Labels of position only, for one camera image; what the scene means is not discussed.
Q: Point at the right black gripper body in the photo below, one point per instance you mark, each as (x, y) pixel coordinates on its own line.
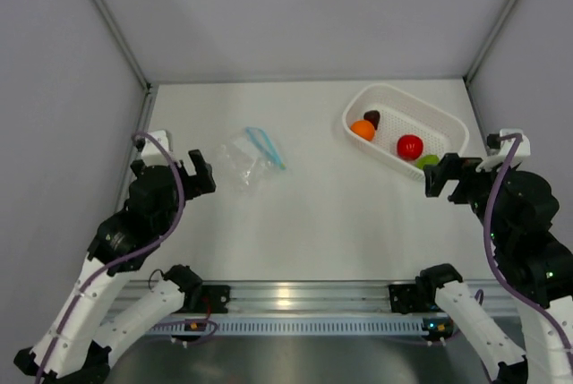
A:
(483, 181)

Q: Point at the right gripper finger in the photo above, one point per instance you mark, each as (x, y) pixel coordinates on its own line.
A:
(464, 193)
(450, 168)

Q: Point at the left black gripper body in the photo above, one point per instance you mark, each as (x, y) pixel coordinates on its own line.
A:
(171, 212)

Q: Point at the green fake fruit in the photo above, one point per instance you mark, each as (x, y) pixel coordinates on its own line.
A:
(427, 160)

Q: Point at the red fake apple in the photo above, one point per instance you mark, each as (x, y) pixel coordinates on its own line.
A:
(410, 147)

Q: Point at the clear zip top bag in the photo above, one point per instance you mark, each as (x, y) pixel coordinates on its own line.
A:
(246, 159)

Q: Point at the dark purple fake fig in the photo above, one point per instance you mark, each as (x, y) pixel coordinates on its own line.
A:
(373, 117)

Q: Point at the orange fake fruit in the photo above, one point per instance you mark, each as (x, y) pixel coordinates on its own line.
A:
(363, 129)

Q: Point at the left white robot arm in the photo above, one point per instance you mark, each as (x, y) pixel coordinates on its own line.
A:
(80, 347)

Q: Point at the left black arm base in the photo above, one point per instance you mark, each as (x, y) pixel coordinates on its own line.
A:
(207, 299)

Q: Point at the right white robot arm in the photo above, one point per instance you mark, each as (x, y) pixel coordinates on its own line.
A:
(516, 209)

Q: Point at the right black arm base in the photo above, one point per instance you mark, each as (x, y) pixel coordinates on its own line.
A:
(410, 298)

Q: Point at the white perforated plastic basket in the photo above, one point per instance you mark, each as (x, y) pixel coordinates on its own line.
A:
(400, 114)

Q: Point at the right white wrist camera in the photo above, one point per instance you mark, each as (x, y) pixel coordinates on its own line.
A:
(500, 145)

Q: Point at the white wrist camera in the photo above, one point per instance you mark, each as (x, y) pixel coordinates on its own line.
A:
(155, 148)
(500, 145)

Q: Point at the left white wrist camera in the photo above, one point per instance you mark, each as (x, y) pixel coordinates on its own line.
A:
(155, 148)

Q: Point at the aluminium mounting rail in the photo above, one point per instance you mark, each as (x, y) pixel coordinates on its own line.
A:
(318, 297)

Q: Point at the white slotted cable duct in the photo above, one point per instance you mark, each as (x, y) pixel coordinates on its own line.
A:
(235, 326)

